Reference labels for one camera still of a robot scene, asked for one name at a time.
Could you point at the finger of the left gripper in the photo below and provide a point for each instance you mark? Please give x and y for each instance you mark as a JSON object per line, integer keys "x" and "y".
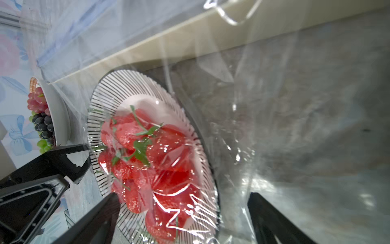
{"x": 26, "y": 207}
{"x": 53, "y": 162}

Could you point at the plate of grapes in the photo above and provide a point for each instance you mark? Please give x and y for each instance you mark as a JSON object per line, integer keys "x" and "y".
{"x": 50, "y": 116}

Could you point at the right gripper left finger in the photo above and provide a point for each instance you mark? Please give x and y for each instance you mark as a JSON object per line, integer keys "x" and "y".
{"x": 97, "y": 226}

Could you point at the plate of red strawberries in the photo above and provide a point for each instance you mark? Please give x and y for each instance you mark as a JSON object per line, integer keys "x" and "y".
{"x": 145, "y": 150}

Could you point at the cream plastic wrap dispenser box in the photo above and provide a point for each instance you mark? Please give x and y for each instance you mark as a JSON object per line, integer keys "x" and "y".
{"x": 80, "y": 41}

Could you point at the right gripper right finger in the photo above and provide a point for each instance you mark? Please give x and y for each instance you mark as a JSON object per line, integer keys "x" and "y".
{"x": 271, "y": 226}

